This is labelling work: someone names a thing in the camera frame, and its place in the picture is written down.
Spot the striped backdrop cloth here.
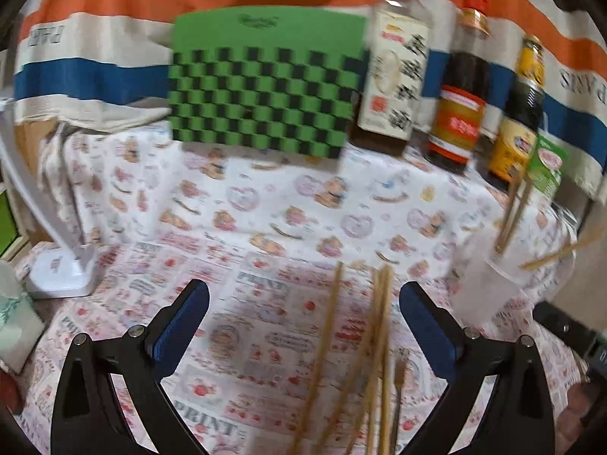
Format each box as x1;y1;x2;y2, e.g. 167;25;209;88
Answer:
12;0;607;195

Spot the wooden cabinet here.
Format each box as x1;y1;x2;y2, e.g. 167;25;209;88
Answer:
14;123;62;242

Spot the green black checkered box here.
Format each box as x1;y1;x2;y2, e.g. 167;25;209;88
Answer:
167;6;371;159

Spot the green milk carton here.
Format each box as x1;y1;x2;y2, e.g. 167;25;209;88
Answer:
524;133;570;200

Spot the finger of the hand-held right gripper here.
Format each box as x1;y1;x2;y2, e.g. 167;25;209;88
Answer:
532;301;607;370

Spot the translucent plastic cup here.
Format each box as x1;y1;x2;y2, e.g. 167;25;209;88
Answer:
450;246;534;337

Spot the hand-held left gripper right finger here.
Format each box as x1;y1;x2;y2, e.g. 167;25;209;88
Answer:
399;281;555;455

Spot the pile of wooden chopsticks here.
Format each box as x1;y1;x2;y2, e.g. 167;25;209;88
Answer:
291;262;394;455

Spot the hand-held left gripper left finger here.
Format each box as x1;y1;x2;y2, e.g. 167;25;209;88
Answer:
51;279;210;455

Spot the yellow label oyster sauce bottle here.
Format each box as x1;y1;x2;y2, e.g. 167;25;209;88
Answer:
484;34;545;193

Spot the red print tablecloth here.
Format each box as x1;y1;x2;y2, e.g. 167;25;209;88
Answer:
14;232;593;455

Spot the white desk lamp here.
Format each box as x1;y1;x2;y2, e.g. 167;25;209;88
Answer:
0;99;101;300

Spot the pale green tissue pack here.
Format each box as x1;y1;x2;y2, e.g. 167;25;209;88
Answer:
0;260;46;375

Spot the clear cooking wine bottle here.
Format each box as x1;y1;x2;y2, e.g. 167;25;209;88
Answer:
348;0;430;156

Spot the red cap dark sauce bottle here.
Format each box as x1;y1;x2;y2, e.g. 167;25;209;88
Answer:
424;0;491;175

